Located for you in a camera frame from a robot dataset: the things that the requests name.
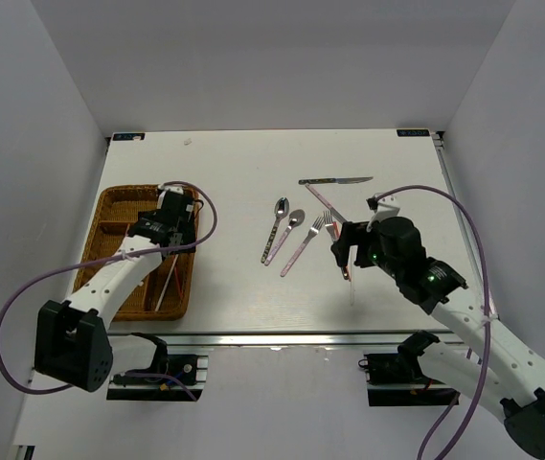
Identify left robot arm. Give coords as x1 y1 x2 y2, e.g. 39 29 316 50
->
34 186 195 392

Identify right blue table label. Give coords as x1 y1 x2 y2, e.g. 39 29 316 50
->
396 128 430 137

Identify blue table label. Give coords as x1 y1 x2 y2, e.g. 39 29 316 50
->
111 132 146 142
396 128 430 137

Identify dark handled table knife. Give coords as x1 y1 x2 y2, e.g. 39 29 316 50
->
298 176 373 186

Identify left blue table label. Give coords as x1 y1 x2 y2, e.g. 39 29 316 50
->
111 132 146 142

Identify pink handled table knife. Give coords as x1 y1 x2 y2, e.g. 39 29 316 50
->
305 184 347 224

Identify pink handled fork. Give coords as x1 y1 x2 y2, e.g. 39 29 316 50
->
280 215 325 278

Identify orange chopstick under fork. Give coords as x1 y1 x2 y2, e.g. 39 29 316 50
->
325 221 351 281

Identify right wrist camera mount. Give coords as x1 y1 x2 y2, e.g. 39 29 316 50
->
366 195 400 232

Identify aluminium table rail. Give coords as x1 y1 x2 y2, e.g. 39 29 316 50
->
431 131 498 316

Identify pink handled spoon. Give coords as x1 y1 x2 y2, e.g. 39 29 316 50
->
263 209 306 266

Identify dark handled fork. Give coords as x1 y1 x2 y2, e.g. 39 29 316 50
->
323 210 352 282

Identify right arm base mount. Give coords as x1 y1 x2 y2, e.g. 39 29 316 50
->
358 353 459 407

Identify dark handled spoon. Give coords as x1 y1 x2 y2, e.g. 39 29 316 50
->
261 196 290 264

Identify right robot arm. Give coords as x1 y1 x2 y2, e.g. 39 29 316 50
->
331 217 545 459

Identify orange chopstick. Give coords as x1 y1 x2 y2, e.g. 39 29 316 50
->
171 255 183 299
325 221 351 281

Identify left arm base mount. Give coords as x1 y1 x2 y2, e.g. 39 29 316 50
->
105 333 209 403

